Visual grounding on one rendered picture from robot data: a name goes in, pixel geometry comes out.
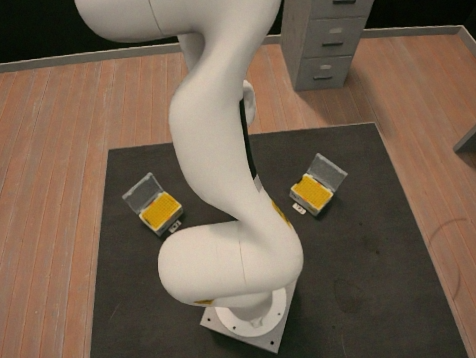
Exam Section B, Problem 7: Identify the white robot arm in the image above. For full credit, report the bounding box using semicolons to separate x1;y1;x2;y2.
75;0;303;337

